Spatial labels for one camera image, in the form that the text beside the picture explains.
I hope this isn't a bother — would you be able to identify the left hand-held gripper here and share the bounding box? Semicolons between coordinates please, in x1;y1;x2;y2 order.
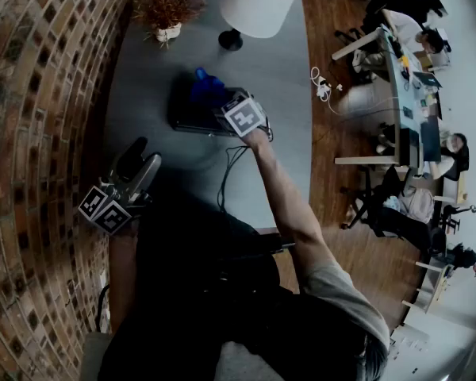
78;136;163;237

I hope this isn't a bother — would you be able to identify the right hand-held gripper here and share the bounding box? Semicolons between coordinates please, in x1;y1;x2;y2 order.
212;96;274;140

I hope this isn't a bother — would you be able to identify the blue cloth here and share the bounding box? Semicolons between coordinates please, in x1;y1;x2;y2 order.
189;67;227;103

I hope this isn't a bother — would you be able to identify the black box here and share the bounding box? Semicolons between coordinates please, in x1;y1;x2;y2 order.
169;73;247;137

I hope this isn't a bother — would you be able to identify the person's right forearm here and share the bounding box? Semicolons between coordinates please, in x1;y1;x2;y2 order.
244;131;327;271

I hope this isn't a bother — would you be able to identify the person's left forearm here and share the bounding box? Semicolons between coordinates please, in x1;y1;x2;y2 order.
109;222;142;335

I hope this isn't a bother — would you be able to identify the person's black chest pack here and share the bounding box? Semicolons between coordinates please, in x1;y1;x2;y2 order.
136;204;298;293

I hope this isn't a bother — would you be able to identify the white shade table lamp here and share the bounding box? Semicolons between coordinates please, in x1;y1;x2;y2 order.
217;0;298;52

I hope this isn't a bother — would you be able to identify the dried plant in white vase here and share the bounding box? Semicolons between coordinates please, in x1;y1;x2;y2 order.
132;0;206;49

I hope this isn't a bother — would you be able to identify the long white office desk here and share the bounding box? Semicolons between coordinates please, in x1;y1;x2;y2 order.
332;12;445;170

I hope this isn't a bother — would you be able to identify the black computer tower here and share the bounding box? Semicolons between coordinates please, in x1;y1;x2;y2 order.
398;127;421;169

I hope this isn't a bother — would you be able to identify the black office chair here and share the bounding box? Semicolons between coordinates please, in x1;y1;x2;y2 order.
340;164;433;240

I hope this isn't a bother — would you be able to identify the dark laptop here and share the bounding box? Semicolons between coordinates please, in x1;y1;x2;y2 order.
412;71;443;90

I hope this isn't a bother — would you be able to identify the black monitor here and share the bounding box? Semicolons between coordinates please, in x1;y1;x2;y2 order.
420;115;443;162

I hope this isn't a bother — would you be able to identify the pink backpack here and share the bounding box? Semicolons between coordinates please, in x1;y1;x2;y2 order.
398;187;436;224

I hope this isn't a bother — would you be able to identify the person's grey t-shirt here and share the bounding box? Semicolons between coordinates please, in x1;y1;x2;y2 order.
79;260;392;381

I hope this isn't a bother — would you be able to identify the white wooden table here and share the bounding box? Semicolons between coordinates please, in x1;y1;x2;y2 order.
401;260;455;315

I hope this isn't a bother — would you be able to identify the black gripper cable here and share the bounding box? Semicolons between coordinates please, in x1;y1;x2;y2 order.
217;127;274;214

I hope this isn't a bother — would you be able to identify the white power strip with cable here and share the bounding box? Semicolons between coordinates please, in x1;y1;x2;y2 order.
309;66;344;114

